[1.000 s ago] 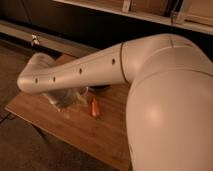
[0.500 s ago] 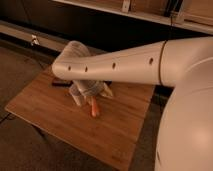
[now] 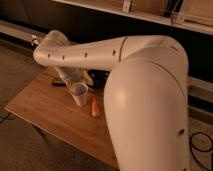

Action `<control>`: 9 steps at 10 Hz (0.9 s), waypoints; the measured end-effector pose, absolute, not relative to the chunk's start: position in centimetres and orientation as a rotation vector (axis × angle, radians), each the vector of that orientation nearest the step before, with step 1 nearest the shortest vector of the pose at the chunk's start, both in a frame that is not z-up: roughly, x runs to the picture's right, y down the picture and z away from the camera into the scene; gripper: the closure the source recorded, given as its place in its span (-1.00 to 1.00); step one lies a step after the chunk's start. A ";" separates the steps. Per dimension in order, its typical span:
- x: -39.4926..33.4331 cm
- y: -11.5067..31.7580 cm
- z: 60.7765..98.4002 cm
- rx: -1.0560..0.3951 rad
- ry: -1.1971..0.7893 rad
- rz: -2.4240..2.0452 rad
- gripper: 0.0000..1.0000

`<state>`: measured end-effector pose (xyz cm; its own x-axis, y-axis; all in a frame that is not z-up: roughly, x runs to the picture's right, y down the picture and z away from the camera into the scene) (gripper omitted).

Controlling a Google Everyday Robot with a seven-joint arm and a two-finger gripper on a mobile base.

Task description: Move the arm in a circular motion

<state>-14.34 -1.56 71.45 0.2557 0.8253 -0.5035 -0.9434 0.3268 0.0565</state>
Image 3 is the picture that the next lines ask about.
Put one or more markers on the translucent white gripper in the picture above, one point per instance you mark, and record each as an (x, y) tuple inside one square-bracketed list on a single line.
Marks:
[(70, 75)]

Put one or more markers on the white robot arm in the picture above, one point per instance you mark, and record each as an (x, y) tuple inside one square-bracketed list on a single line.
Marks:
[(145, 95)]

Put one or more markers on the clear plastic cup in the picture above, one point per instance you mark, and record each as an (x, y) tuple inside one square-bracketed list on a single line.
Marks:
[(79, 92)]

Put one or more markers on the black pan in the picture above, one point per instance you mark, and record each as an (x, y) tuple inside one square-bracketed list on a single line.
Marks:
[(94, 79)]

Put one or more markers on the wooden table board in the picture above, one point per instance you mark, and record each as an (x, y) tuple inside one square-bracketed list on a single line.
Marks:
[(53, 110)]

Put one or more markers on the orange carrot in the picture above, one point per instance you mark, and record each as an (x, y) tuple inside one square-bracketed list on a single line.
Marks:
[(95, 112)]

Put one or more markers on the wooden shelf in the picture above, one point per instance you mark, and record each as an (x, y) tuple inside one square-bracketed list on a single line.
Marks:
[(193, 15)]

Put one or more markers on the small white wall fixture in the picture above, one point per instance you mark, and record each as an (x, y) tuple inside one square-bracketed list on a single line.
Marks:
[(34, 41)]

